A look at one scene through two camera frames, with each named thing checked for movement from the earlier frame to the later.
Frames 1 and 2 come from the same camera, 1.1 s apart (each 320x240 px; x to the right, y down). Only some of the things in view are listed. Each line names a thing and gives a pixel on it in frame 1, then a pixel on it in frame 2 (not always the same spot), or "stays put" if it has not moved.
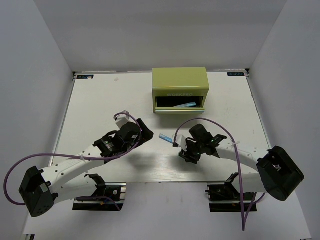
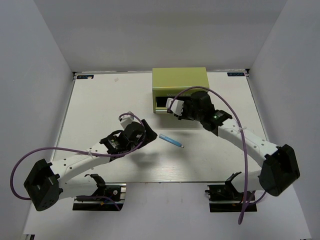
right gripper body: x=194 y=151 -> x=189 y=113
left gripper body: x=143 y=136 stays put
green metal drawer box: x=179 y=90 stays put
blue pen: x=166 y=138 stays put
